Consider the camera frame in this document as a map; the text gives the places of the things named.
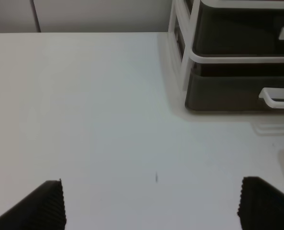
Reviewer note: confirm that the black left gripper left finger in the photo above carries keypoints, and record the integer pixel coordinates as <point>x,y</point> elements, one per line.
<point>42,209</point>

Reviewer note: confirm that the white plastic drawer cabinet frame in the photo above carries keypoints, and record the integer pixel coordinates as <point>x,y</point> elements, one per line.
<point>187,21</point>

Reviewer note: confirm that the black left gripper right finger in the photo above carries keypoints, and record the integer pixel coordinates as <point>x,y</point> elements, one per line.
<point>261,205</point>

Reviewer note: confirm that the dark drawer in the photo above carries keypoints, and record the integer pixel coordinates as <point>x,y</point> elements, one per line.
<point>232,87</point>
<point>236,32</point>

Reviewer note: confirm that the dark bottom drawer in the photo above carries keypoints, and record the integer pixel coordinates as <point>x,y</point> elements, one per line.
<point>232,87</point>

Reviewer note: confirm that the dark middle drawer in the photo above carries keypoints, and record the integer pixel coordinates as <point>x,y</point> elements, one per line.
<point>236,32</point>

